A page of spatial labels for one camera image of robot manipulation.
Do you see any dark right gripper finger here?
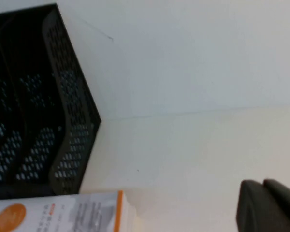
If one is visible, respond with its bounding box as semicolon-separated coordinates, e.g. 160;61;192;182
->
236;178;290;232

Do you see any white book with orange spine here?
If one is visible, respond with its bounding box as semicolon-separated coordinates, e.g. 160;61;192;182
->
0;190;130;232

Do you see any black perforated book stand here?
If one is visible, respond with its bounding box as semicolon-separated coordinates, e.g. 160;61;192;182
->
0;3;102;201

